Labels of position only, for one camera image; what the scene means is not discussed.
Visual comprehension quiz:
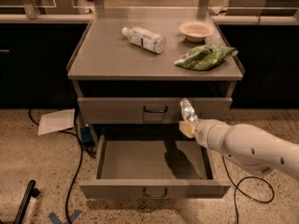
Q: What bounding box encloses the open lower grey drawer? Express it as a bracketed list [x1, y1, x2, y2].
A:
[79, 135, 231, 199]

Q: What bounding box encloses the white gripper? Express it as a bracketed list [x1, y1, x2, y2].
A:
[178, 119, 231, 149]

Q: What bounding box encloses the black cable floor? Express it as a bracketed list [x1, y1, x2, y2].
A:
[221, 156, 276, 224]
[28, 107, 97, 224]

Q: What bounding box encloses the black cable left floor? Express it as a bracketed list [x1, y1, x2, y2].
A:
[28, 107, 97, 224]

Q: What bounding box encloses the black bar object on floor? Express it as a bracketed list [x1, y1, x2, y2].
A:
[13, 179, 40, 224]

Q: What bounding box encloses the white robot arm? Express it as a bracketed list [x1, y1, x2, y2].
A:
[179, 119, 299, 180]

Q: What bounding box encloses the metal lower drawer handle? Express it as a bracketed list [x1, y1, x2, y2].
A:
[143, 188, 168, 198]

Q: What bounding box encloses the black cable right floor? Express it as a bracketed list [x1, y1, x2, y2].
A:
[221, 156, 276, 224]

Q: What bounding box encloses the clear plastic water bottle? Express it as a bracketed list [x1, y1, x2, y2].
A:
[121, 26, 166, 54]

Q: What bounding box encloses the black upper drawer handle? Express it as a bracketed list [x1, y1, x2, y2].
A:
[143, 105, 168, 114]

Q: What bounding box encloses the blue power adapter box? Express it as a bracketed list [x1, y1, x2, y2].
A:
[80, 127, 94, 147]

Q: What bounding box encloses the white paper sheet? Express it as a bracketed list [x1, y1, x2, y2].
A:
[38, 109, 75, 135]

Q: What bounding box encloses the blue tape cross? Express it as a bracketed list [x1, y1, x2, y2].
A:
[48, 209, 83, 224]

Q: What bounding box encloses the grey metal drawer cabinet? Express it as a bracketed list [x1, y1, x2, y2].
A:
[65, 7, 245, 147]

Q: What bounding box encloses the white paper bowl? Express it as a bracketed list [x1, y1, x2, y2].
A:
[179, 21, 215, 42]

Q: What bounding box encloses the closed upper grey drawer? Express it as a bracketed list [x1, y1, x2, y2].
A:
[78, 97, 232, 124]

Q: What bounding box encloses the green chip bag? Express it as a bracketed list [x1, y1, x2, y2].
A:
[174, 45, 237, 71]

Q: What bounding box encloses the crushed silver redbull can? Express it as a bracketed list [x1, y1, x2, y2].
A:
[179, 99, 199, 122]

